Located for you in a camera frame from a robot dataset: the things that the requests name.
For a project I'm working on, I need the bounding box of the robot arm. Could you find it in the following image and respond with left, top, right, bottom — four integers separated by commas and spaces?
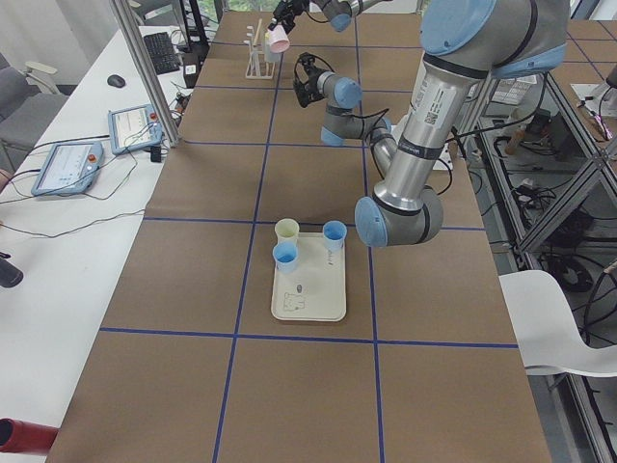
294, 1, 570, 248
268, 0, 381, 34

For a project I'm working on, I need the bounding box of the far blue teach pendant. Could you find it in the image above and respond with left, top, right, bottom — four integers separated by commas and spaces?
107, 104, 163, 155

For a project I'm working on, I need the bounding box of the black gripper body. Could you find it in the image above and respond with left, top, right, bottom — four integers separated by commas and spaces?
274, 0, 310, 22
293, 53, 322, 108

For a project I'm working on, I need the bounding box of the white wire cup rack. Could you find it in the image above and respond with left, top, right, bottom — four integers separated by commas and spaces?
244, 19, 281, 80

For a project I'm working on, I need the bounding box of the white chair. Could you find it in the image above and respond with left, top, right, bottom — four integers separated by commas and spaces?
498, 270, 616, 377

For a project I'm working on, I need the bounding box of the pink plastic cup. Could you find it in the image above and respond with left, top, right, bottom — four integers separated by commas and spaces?
265, 25, 290, 54

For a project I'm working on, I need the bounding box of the black keyboard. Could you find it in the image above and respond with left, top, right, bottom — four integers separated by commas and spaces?
143, 32, 179, 75

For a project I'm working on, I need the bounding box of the black computer mouse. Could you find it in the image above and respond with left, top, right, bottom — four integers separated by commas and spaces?
106, 74, 126, 89

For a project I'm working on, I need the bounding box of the black water bottle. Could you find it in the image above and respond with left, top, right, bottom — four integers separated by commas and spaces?
0, 253, 23, 288

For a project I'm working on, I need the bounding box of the blue teach pendant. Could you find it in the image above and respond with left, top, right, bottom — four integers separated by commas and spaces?
31, 142, 104, 197
107, 104, 163, 155

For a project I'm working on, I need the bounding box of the light blue plastic cup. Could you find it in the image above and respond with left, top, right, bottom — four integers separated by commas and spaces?
272, 241, 299, 274

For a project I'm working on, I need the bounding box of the pale green plastic cup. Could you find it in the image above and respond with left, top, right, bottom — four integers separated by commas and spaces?
274, 218, 300, 244

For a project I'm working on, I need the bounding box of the near blue teach pendant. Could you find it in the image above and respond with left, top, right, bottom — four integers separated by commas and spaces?
31, 142, 104, 197

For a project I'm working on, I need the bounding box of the cream plastic tray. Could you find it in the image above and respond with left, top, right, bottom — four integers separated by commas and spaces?
271, 232, 346, 322

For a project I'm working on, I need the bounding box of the red cylinder bottle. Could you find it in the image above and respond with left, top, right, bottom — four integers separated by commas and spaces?
1, 418, 59, 455

